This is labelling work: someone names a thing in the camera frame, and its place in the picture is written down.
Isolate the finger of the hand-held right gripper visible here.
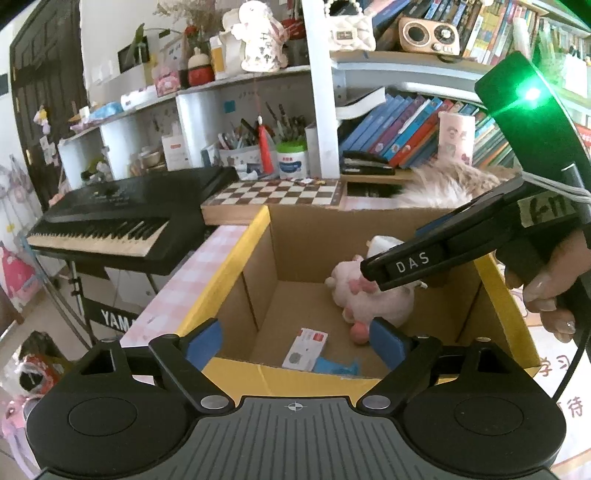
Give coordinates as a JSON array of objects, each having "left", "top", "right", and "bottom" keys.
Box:
[
  {"left": 416, "top": 178, "right": 529, "bottom": 238},
  {"left": 360, "top": 208, "right": 522, "bottom": 291}
]

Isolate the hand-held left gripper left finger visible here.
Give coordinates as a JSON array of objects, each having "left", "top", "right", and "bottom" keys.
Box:
[{"left": 76, "top": 318, "right": 234, "bottom": 413}]

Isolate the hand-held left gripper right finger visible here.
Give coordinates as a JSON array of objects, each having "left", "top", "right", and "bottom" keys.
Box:
[{"left": 358, "top": 318, "right": 520, "bottom": 413}]

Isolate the pink plush toy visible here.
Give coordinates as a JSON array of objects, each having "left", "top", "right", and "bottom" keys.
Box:
[{"left": 324, "top": 235, "right": 428, "bottom": 344}]

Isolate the small blue item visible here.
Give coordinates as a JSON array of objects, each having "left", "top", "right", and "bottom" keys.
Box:
[{"left": 314, "top": 357, "right": 361, "bottom": 377}]

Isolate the yellow cardboard box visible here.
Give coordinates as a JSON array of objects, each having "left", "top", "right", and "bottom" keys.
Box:
[{"left": 178, "top": 205, "right": 542, "bottom": 400}]

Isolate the small white card box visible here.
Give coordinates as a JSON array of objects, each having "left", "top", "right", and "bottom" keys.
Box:
[{"left": 281, "top": 328, "right": 329, "bottom": 371}]

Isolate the person's right hand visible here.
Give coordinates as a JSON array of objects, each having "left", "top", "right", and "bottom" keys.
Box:
[{"left": 504, "top": 228, "right": 591, "bottom": 342}]

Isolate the fluffy cream cat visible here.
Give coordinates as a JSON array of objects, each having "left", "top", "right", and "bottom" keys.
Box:
[{"left": 392, "top": 159, "right": 518, "bottom": 208}]

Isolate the pink printed cup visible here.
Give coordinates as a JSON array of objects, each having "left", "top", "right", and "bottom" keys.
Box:
[{"left": 438, "top": 112, "right": 476, "bottom": 166}]

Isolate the black keyboard stand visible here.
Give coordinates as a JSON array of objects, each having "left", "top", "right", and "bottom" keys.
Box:
[{"left": 69, "top": 261, "right": 160, "bottom": 347}]

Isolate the black stapler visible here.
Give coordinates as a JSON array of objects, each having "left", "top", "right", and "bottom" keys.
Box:
[{"left": 342, "top": 150, "right": 397, "bottom": 176}]

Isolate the row of colourful books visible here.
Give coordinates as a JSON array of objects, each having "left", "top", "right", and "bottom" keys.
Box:
[{"left": 339, "top": 92, "right": 518, "bottom": 169}]

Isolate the row of shelf-top books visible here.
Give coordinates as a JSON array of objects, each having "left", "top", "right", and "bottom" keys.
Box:
[{"left": 369, "top": 0, "right": 546, "bottom": 65}]

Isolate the wooden chessboard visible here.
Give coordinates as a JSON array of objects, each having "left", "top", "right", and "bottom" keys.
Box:
[{"left": 201, "top": 178, "right": 347, "bottom": 227}]

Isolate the wooden retro radio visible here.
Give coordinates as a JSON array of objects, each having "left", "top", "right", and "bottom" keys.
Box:
[{"left": 398, "top": 16, "right": 461, "bottom": 58}]

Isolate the white jar blue label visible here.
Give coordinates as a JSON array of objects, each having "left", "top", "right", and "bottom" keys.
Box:
[{"left": 276, "top": 141, "right": 309, "bottom": 180}]

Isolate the black keyboard piano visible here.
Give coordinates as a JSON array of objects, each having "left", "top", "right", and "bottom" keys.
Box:
[{"left": 25, "top": 166, "right": 241, "bottom": 277}]

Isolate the printed cartoon desk mat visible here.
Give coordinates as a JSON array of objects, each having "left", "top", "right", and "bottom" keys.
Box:
[{"left": 526, "top": 323, "right": 591, "bottom": 462}]

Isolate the colourful bag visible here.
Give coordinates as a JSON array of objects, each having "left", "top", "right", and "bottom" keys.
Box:
[{"left": 9, "top": 330, "right": 77, "bottom": 398}]

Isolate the white pen holder cup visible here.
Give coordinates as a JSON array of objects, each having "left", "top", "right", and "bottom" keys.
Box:
[{"left": 218, "top": 117, "right": 262, "bottom": 174}]

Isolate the white box red label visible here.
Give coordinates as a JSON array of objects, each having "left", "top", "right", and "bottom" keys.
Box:
[{"left": 161, "top": 134, "right": 192, "bottom": 171}]

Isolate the white shelf unit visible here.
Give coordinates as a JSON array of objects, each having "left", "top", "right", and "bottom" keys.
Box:
[{"left": 58, "top": 0, "right": 591, "bottom": 185}]

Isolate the white quilted handbag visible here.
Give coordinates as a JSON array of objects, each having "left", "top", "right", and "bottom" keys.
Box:
[{"left": 329, "top": 0, "right": 377, "bottom": 52}]

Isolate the small pink box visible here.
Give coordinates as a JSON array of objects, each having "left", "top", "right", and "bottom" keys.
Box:
[{"left": 154, "top": 69, "right": 181, "bottom": 97}]

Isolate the red round jar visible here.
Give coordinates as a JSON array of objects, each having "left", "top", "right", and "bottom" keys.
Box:
[{"left": 187, "top": 46, "right": 215, "bottom": 88}]

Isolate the white pink doll figurine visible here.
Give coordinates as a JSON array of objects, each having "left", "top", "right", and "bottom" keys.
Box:
[{"left": 222, "top": 0, "right": 283, "bottom": 73}]

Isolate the dark wooden door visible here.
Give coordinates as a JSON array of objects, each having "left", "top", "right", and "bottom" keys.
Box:
[{"left": 9, "top": 0, "right": 88, "bottom": 208}]

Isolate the black cable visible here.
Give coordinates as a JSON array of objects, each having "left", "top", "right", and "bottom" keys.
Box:
[{"left": 551, "top": 339, "right": 591, "bottom": 407}]

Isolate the potted plant with frame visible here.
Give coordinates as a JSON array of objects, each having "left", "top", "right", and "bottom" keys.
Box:
[{"left": 117, "top": 25, "right": 153, "bottom": 75}]

